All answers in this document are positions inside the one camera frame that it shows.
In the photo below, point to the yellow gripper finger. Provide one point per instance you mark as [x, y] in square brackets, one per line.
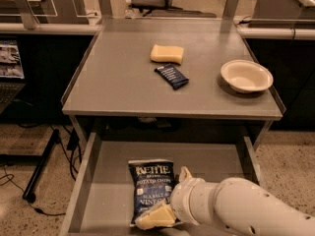
[157, 216]
[185, 174]

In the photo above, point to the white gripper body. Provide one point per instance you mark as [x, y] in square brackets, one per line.
[181, 196]

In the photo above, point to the blue kettle chip bag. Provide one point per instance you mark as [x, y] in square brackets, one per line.
[153, 181]

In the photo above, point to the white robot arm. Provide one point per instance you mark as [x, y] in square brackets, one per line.
[233, 205]

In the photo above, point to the open grey top drawer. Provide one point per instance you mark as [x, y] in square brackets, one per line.
[102, 202]

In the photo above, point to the grey metal counter cabinet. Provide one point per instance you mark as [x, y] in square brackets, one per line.
[118, 78]

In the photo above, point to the dark blue snack bar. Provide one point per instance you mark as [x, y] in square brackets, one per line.
[172, 75]

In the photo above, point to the white bowl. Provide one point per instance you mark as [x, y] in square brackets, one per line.
[246, 76]

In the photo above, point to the yellow sponge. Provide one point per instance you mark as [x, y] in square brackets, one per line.
[173, 54]

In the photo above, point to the black table leg bar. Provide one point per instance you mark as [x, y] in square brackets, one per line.
[29, 194]

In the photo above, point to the black office chair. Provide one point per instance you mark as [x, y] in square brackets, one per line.
[146, 7]

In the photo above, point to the open laptop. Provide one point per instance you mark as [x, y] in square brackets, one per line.
[12, 75]

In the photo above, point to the clear acrylic barrier panel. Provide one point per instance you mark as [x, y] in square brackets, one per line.
[49, 0]

